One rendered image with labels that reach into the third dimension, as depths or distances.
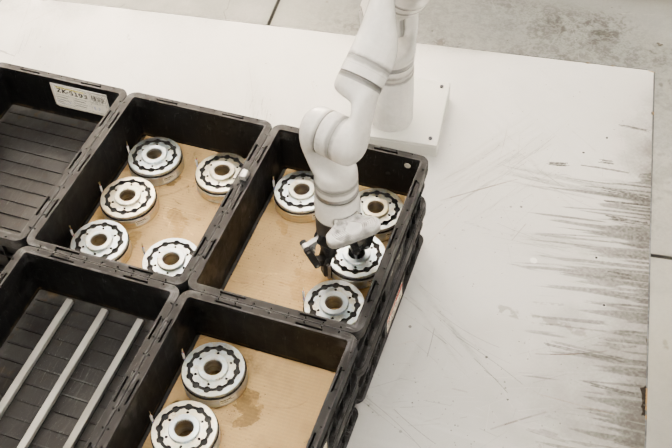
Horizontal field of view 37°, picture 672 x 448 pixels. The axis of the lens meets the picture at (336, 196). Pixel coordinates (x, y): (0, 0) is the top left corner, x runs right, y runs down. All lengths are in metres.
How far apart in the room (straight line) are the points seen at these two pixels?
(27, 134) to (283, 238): 0.60
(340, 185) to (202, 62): 0.91
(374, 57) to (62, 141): 0.80
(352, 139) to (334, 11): 2.20
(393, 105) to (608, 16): 1.74
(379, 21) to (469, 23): 2.11
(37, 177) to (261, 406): 0.68
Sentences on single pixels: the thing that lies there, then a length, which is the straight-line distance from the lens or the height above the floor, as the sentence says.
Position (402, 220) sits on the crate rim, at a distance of 1.70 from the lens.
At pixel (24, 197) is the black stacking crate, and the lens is 1.98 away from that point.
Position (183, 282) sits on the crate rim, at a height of 0.93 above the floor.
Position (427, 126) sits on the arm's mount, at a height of 0.74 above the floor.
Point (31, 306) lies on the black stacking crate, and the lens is 1.81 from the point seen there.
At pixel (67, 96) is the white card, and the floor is 0.89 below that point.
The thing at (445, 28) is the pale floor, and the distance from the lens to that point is 3.56.
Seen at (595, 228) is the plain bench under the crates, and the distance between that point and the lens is 2.03.
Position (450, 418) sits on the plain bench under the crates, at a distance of 1.75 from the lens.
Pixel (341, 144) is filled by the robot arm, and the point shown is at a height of 1.18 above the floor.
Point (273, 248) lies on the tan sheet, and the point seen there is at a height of 0.83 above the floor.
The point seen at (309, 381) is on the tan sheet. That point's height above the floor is 0.83.
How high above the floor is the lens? 2.22
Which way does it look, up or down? 48 degrees down
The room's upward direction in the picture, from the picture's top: 3 degrees counter-clockwise
